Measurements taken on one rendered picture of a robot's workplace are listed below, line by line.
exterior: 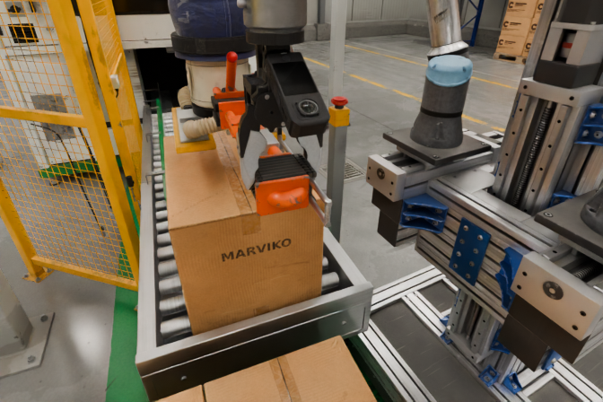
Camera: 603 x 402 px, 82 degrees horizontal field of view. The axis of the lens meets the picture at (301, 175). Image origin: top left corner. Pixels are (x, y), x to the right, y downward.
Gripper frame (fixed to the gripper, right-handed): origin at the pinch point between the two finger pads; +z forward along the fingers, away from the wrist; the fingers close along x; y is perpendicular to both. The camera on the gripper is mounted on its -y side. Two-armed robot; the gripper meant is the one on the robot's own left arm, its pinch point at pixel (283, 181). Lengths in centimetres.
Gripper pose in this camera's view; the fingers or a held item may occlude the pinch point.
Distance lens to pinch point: 50.1
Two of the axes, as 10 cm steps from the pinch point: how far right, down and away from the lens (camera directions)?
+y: -3.2, -4.6, 8.3
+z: -0.1, 8.7, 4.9
